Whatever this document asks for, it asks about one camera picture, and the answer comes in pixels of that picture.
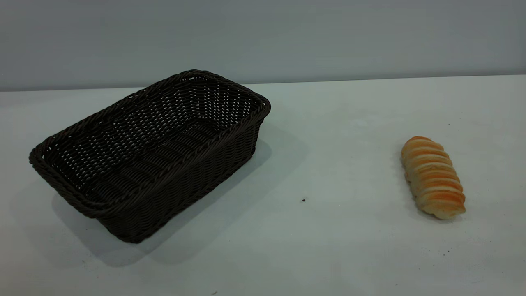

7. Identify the orange ridged bread roll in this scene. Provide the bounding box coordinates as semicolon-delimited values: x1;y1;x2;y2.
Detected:
401;136;466;220

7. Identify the black woven wicker basket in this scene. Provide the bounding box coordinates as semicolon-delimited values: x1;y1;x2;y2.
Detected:
29;69;272;244

